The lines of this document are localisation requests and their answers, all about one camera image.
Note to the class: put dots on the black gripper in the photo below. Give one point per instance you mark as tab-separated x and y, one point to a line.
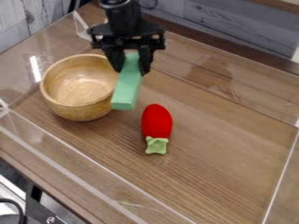
128	31

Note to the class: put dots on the green rectangular block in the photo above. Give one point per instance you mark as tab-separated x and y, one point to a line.
129	84

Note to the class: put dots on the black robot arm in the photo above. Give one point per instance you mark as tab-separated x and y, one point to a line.
128	32

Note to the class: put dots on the brown wooden bowl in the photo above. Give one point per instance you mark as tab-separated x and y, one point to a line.
78	85

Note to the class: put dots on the red plush strawberry toy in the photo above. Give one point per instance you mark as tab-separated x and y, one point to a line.
157	127

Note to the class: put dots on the clear acrylic corner bracket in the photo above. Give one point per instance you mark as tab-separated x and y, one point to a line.
82	27

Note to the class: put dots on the clear acrylic tray wall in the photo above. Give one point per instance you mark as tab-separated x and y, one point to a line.
85	186

